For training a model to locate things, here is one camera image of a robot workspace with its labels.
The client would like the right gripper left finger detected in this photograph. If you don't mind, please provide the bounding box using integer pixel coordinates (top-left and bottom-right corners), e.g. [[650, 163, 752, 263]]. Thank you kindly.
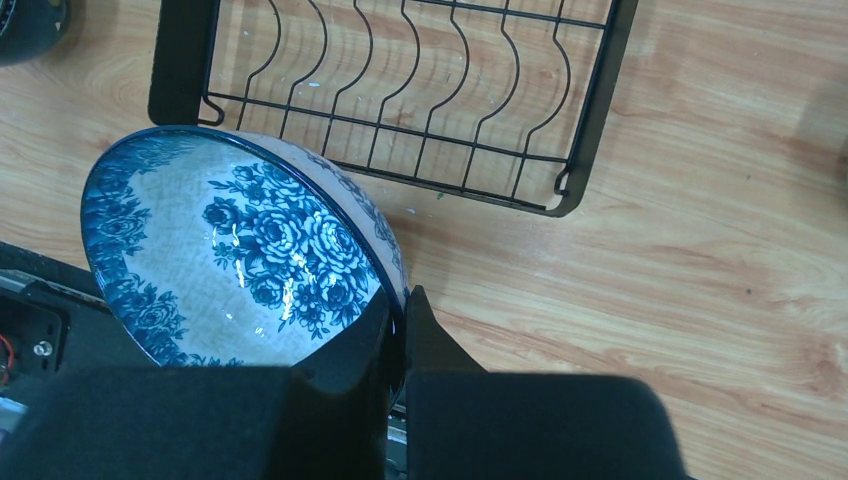
[[1, 291, 392, 479]]

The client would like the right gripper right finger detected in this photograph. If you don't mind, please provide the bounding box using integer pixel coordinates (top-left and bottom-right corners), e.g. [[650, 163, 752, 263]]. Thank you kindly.
[[405, 287, 687, 479]]

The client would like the blue floral white bowl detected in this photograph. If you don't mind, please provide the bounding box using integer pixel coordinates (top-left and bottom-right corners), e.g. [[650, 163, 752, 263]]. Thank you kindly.
[[80, 126, 409, 367]]

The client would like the black wire dish rack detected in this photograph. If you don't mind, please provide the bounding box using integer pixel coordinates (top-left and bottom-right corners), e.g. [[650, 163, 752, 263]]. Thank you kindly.
[[148, 1, 637, 217]]

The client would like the dark blue bowl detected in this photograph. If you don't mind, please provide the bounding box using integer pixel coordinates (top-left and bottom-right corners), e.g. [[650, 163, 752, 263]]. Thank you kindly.
[[1, 0, 72, 67]]

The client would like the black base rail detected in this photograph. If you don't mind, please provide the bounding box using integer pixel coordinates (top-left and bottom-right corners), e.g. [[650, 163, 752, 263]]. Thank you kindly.
[[1, 242, 153, 435]]

